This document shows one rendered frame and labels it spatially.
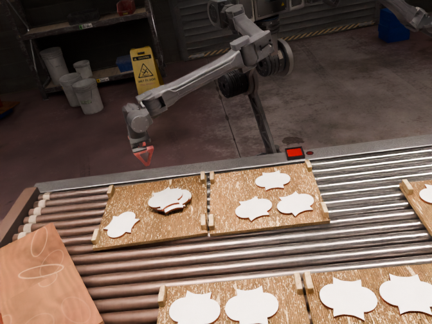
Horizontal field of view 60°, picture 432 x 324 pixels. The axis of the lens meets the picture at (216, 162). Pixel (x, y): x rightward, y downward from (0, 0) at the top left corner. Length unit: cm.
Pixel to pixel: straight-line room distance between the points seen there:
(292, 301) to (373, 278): 24
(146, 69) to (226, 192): 359
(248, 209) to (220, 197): 14
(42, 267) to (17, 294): 10
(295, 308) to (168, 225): 54
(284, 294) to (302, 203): 38
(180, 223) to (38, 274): 48
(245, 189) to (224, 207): 13
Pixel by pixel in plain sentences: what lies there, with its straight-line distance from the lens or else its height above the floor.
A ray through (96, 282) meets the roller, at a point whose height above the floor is 91.
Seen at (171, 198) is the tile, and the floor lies 98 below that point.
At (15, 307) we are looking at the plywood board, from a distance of 122.
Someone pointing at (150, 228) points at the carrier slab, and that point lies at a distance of 140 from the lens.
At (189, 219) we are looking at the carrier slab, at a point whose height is 94.
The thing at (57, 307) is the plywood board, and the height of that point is 104.
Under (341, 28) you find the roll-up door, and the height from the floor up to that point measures 4.
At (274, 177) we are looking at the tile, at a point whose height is 95.
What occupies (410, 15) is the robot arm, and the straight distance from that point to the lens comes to 188.
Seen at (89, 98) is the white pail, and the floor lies 20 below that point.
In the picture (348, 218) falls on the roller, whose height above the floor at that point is 92.
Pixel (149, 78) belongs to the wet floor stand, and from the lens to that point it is 493.
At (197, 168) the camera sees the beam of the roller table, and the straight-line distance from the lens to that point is 168.
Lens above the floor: 184
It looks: 33 degrees down
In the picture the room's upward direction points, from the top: 10 degrees counter-clockwise
